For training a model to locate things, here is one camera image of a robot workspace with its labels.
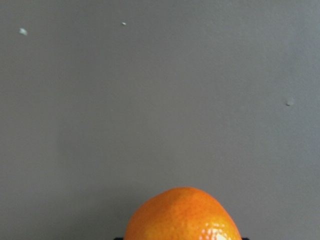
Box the orange mandarin fruit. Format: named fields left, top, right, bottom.
left=124, top=187, right=242, bottom=240

